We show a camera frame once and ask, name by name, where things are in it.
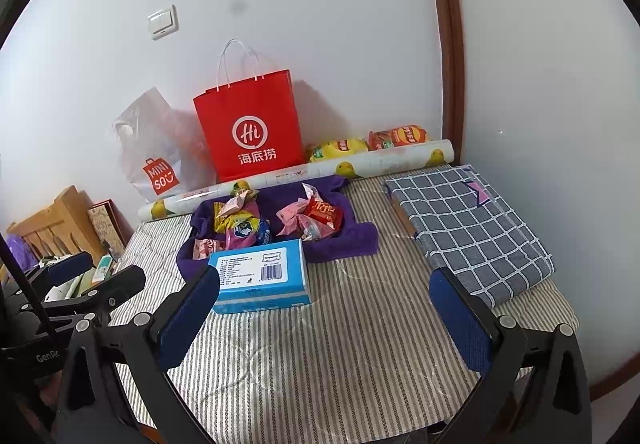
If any white spotted cloth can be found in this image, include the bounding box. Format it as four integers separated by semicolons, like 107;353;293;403
40;256;101;302

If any green white tube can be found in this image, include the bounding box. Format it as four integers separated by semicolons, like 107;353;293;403
90;254;118;282

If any orange chip bag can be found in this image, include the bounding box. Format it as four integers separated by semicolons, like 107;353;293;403
368;125;430;151

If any long white pink snack packet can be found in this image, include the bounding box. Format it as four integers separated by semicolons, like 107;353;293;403
192;238;226;261

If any black cable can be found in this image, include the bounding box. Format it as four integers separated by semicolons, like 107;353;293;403
0;233;56;342

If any lemon print paper roll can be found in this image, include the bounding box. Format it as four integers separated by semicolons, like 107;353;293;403
137;139;455;220

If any pink patterned snack packet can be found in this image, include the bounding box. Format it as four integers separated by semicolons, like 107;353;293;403
299;221;336;241

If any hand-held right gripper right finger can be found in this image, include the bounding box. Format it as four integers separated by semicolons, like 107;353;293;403
428;266;593;444

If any large pink yellow snack packet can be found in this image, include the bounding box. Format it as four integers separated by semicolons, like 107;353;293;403
225;211;263;250

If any grey checked cloth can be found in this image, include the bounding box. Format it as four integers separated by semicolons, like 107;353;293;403
384;164;556;309

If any brown wooden door frame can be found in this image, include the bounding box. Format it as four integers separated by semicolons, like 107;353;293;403
419;0;463;165

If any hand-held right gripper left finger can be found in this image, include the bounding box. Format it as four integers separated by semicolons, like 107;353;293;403
55;266;222;444

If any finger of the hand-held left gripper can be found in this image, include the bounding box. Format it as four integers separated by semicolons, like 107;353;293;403
42;265;147;325
25;251;95;287

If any white red snack packet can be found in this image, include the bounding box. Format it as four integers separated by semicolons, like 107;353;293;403
299;183;326;205

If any framed picture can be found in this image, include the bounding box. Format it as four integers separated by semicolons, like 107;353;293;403
87;200;131;255

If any white plastic bag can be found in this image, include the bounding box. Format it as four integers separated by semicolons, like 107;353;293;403
112;86;216;202

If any red paper bag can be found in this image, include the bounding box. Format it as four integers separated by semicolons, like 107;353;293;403
193;39;306;184

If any purple fabric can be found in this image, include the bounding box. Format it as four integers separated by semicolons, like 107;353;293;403
6;234;28;272

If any yellow chip bag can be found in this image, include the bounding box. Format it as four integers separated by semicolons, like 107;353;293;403
307;138;370;162

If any wooden headboard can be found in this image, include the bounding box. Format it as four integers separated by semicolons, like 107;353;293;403
5;185;101;265

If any purple towel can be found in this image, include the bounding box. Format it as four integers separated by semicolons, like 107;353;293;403
176;175;379;282

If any blue tissue box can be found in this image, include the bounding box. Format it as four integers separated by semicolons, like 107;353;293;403
206;238;313;316

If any white wall switch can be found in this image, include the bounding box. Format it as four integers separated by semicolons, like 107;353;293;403
147;5;178;41

